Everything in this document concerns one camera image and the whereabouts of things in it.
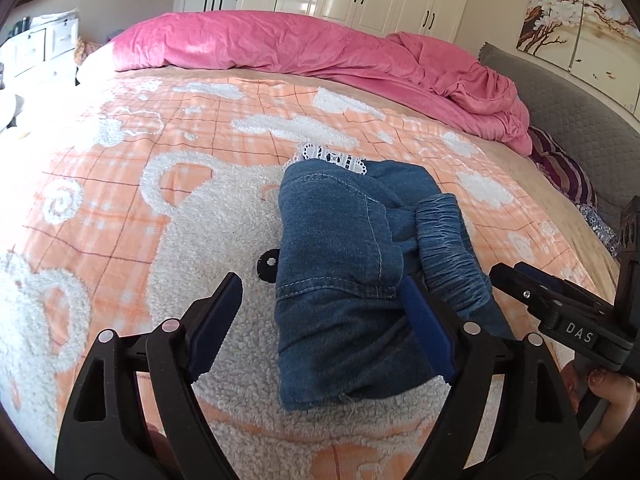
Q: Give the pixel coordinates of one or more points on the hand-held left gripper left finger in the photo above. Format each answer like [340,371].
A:
[220,320]

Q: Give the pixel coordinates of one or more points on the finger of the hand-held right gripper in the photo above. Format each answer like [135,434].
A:
[565,287]
[520,290]

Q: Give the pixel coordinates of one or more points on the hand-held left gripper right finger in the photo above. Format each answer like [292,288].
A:
[425,320]

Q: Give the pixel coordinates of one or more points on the blue denim pants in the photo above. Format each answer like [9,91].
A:
[330,260]

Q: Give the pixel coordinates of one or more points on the person's right hand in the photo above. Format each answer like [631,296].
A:
[615,395]

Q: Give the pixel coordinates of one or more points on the blue floral cloth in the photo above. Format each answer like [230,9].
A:
[600,230]

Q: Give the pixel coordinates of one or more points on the purple striped pillow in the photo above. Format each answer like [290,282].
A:
[565,170]

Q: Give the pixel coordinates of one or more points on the orange bear printed blanket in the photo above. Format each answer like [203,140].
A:
[125,210]

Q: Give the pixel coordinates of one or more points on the grey padded headboard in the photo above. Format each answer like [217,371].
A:
[575,120]

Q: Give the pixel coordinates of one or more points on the pink duvet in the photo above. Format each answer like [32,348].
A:
[300,45]

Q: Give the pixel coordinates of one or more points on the white dresser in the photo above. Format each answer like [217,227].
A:
[35,45]

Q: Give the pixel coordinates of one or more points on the blossom wall painting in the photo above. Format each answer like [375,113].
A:
[590,35]

